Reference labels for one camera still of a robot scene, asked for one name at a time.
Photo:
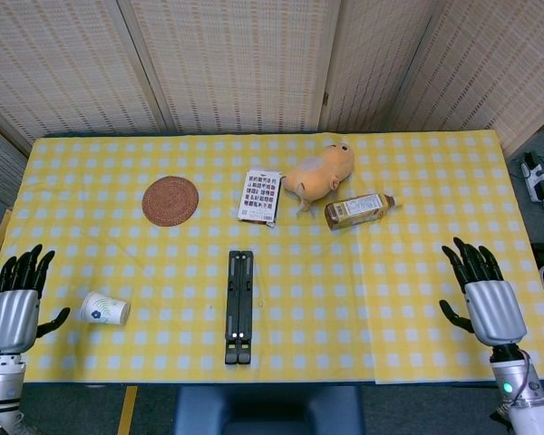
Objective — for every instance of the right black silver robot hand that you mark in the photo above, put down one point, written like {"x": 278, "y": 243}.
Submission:
{"x": 496, "y": 312}

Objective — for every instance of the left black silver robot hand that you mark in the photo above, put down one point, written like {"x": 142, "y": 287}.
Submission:
{"x": 11, "y": 321}

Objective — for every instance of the black folding laptop stand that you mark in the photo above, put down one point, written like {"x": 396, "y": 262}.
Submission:
{"x": 239, "y": 308}

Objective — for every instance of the yellow checkered tablecloth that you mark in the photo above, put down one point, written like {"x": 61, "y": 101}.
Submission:
{"x": 390, "y": 272}

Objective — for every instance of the paper cup with blue flower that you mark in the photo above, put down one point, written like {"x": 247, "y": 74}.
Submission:
{"x": 102, "y": 308}

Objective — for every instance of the white power strip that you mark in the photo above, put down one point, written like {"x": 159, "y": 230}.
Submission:
{"x": 535, "y": 179}

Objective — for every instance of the amber tea bottle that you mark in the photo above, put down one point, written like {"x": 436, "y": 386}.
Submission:
{"x": 358, "y": 210}

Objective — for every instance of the round brown woven coaster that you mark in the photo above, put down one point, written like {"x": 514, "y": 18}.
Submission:
{"x": 170, "y": 201}

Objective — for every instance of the orange plush toy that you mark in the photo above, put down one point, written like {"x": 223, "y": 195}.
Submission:
{"x": 319, "y": 172}

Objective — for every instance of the blue padded seat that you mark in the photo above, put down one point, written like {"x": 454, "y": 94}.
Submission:
{"x": 267, "y": 410}

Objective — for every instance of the card box with colourful grid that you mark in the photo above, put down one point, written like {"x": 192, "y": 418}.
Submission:
{"x": 258, "y": 197}

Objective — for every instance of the woven bamboo folding screen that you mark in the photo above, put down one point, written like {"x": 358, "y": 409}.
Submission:
{"x": 236, "y": 68}

